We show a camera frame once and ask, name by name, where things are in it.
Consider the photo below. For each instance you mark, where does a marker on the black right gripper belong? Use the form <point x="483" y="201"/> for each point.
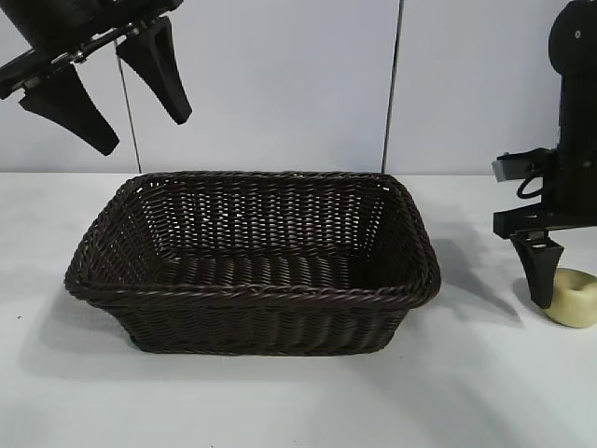
<point x="578" y="163"/>

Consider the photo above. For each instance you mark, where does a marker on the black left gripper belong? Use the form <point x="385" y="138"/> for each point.
<point x="93" y="14"/>

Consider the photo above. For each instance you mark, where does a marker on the pale yellow egg yolk pastry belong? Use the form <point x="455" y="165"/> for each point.
<point x="573" y="308"/>

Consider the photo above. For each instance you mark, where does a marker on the dark brown woven wicker basket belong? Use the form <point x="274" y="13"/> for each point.
<point x="261" y="298"/>

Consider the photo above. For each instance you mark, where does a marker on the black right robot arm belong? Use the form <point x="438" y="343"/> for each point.
<point x="576" y="37"/>

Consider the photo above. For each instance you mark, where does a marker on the thin grey partition joint strip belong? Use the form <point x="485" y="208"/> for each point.
<point x="133" y="135"/>
<point x="389" y="116"/>

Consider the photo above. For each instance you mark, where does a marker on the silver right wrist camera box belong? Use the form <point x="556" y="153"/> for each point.
<point x="501" y="170"/>

